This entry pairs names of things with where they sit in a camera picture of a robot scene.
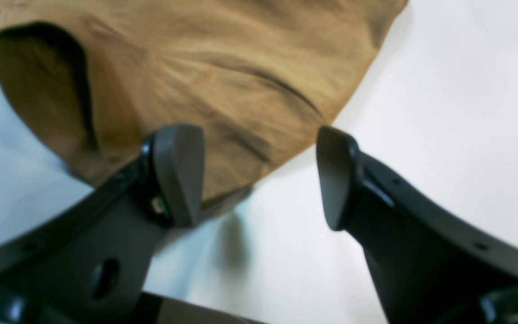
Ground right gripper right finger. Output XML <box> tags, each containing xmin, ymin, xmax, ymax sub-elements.
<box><xmin>317</xmin><ymin>126</ymin><xmax>518</xmax><ymax>324</ymax></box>

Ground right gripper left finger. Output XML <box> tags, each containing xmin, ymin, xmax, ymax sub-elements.
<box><xmin>0</xmin><ymin>124</ymin><xmax>205</xmax><ymax>324</ymax></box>

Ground brown t-shirt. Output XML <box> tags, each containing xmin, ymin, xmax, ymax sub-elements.
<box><xmin>0</xmin><ymin>0</ymin><xmax>407</xmax><ymax>206</ymax></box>

